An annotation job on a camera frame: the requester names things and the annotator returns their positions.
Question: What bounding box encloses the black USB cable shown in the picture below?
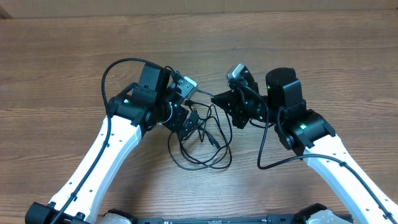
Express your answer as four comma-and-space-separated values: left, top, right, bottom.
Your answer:
167, 89, 234, 171

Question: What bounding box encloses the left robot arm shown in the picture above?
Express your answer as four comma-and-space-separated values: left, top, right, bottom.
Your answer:
25, 63, 198, 224

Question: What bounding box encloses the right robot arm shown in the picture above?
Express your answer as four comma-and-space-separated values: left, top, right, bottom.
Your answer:
211, 64, 397, 223

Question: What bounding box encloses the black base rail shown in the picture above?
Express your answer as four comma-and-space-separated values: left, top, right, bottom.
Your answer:
133, 214, 305, 224

